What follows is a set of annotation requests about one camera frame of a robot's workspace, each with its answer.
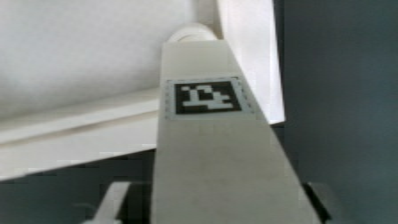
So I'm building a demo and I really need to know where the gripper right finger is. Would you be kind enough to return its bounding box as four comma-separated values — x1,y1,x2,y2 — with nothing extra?
303,182,350,224

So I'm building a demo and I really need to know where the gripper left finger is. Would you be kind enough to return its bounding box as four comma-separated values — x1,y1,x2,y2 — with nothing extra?
81,181,131,224

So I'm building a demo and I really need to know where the white desk leg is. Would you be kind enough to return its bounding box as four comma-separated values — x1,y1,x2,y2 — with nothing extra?
151,23,319,224

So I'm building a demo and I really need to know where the white desk top tray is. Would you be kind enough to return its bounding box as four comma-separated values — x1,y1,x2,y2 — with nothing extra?
0,0,286,181

